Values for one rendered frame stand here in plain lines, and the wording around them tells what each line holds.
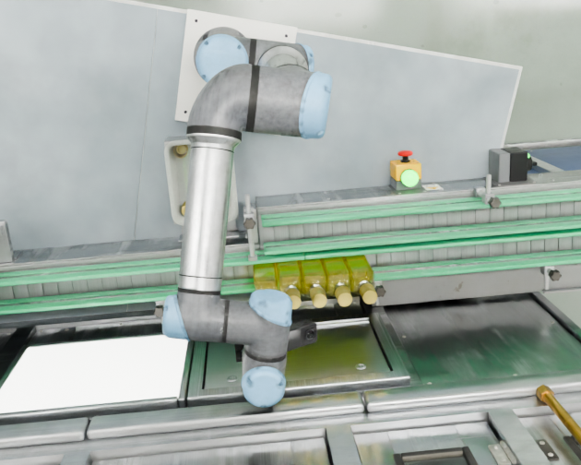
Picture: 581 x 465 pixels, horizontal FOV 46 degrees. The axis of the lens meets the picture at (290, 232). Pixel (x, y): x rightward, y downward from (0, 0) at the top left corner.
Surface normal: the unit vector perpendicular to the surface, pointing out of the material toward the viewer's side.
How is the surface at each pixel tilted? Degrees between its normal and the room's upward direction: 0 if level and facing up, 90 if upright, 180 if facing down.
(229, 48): 8
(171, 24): 0
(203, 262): 18
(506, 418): 90
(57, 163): 0
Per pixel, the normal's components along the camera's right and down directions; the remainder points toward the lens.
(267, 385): 0.07, 0.28
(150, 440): -0.07, -0.95
